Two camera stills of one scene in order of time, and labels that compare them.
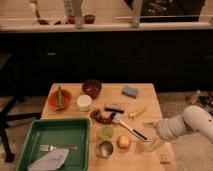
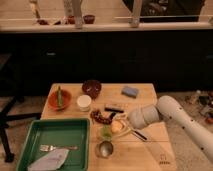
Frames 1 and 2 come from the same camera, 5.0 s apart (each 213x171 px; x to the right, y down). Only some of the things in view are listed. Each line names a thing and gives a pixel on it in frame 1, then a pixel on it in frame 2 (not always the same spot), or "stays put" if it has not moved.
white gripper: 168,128 to 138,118
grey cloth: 49,160 stays put
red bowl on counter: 89,19 stays put
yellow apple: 123,141 to 116,126
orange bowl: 66,100 stays put
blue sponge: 130,91 stays put
